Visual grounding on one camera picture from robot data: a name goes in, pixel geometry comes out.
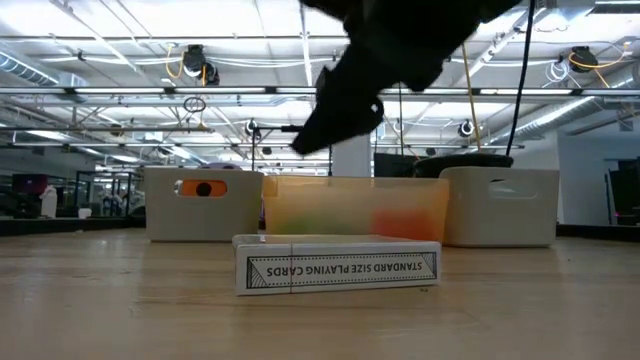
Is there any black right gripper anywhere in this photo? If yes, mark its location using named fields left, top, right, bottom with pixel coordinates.
left=290, top=0, right=524, bottom=157

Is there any orange translucent plastic bin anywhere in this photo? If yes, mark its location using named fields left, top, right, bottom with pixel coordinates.
left=262, top=175, right=451, bottom=244

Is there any orange foam die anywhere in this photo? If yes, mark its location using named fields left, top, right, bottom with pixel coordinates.
left=174, top=179, right=229, bottom=198

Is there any grey plastic bin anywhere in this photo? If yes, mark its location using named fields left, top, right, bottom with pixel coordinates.
left=144, top=167, right=265, bottom=243
left=439, top=166, right=561, bottom=248

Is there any white building column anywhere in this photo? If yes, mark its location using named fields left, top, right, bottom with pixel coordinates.
left=332, top=133, right=372, bottom=179

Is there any black background box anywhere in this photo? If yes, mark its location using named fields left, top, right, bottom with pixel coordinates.
left=373, top=152, right=419, bottom=179

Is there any black background shelf rack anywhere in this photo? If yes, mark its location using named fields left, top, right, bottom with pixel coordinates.
left=74, top=169, right=146, bottom=219

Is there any black monitor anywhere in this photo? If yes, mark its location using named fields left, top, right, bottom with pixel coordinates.
left=607, top=158, right=640, bottom=227

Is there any white background bottle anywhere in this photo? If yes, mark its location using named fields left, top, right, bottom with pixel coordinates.
left=39, top=184, right=59, bottom=219

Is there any dark purple background box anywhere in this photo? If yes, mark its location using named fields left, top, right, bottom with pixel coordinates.
left=11, top=173, right=49, bottom=197

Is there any long ceiling light rail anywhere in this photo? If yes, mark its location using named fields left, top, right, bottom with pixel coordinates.
left=0, top=86, right=640, bottom=97

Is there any yellow cable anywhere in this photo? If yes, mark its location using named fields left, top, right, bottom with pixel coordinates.
left=459, top=42, right=483, bottom=151

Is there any thin black cable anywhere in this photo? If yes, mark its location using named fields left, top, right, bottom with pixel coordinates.
left=504, top=0, right=537, bottom=157

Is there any grey ventilation duct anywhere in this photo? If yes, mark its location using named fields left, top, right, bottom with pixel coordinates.
left=492, top=94, right=640, bottom=146
left=0, top=49, right=76, bottom=90

